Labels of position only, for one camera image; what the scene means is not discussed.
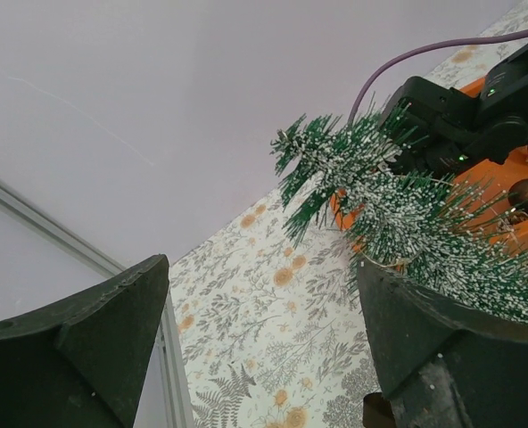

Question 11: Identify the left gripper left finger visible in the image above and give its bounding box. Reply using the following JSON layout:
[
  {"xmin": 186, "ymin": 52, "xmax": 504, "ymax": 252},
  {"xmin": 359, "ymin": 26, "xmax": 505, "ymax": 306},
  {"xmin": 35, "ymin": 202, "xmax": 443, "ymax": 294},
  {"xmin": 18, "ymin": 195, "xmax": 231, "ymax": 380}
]
[{"xmin": 0, "ymin": 255, "xmax": 169, "ymax": 427}]

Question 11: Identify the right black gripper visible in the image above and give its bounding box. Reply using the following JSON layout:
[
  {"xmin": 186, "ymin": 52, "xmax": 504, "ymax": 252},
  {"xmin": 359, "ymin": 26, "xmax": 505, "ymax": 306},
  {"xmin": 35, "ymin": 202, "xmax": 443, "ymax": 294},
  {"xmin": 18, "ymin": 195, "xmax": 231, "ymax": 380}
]
[{"xmin": 379, "ymin": 77, "xmax": 469, "ymax": 175}]

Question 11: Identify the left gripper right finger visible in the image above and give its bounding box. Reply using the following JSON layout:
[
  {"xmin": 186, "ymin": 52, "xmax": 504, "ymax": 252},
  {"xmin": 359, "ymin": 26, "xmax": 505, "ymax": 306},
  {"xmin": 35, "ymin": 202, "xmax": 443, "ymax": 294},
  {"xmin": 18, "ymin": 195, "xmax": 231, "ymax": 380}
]
[{"xmin": 356, "ymin": 262, "xmax": 528, "ymax": 427}]

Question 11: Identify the orange plastic tray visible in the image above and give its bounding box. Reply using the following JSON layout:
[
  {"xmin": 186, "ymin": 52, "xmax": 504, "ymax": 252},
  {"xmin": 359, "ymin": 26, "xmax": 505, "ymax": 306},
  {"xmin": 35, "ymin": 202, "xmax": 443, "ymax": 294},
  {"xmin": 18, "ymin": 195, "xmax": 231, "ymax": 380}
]
[{"xmin": 328, "ymin": 76, "xmax": 528, "ymax": 264}]

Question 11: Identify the small frosted christmas tree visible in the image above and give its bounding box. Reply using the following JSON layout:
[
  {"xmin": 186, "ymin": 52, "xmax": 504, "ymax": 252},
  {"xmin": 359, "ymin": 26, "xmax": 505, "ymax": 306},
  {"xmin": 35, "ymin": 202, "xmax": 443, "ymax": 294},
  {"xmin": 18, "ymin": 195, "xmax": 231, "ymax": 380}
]
[{"xmin": 271, "ymin": 103, "xmax": 528, "ymax": 325}]

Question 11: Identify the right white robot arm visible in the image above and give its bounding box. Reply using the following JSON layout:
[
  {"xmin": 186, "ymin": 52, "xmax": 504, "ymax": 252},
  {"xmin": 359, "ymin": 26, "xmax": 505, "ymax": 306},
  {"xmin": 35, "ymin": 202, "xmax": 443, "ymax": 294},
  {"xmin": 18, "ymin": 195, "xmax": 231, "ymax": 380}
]
[{"xmin": 380, "ymin": 44, "xmax": 528, "ymax": 178}]

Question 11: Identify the floral patterned table mat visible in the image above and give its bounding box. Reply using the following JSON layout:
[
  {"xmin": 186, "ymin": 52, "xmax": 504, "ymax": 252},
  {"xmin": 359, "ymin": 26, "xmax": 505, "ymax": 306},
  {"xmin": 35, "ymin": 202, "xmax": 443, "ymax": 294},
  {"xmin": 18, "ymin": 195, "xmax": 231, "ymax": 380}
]
[{"xmin": 169, "ymin": 0, "xmax": 528, "ymax": 428}]

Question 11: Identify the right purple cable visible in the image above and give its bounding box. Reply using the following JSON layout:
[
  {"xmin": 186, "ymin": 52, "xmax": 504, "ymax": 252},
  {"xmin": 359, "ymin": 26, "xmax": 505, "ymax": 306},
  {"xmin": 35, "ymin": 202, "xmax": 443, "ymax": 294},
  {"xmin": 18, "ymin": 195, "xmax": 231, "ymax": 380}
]
[{"xmin": 346, "ymin": 24, "xmax": 528, "ymax": 126}]

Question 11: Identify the aluminium frame rail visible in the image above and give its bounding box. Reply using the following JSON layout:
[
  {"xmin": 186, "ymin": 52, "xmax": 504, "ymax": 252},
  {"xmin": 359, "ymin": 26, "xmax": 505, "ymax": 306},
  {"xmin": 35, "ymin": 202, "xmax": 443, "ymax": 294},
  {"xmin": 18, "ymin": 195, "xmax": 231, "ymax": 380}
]
[{"xmin": 0, "ymin": 179, "xmax": 126, "ymax": 276}]

